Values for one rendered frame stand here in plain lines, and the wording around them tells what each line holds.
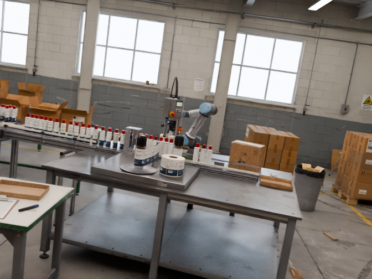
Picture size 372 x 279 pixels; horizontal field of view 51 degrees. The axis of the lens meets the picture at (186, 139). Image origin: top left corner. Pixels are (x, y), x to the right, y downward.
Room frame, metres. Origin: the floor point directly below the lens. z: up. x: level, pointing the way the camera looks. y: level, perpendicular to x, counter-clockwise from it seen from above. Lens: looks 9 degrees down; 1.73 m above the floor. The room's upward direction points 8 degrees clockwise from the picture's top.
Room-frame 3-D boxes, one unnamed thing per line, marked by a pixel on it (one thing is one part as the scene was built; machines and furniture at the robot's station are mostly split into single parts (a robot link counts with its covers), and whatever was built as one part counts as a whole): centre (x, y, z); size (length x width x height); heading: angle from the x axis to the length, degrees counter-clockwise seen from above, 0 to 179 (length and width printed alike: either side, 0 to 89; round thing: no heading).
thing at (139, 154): (3.20, 0.37, 1.04); 0.09 x 0.09 x 0.29
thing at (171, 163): (3.23, 0.08, 0.95); 0.20 x 0.20 x 0.14
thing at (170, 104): (3.86, 0.17, 1.38); 0.17 x 0.10 x 0.19; 134
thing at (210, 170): (3.76, 0.08, 0.85); 1.65 x 0.11 x 0.05; 79
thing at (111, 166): (3.34, 0.29, 0.86); 0.80 x 0.67 x 0.05; 79
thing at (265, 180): (3.57, -0.90, 0.85); 0.30 x 0.26 x 0.04; 79
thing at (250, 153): (3.96, -0.65, 0.99); 0.30 x 0.24 x 0.27; 69
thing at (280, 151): (7.44, -1.61, 0.45); 1.20 x 0.84 x 0.89; 0
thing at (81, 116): (5.08, 1.46, 0.97); 0.51 x 0.39 x 0.37; 3
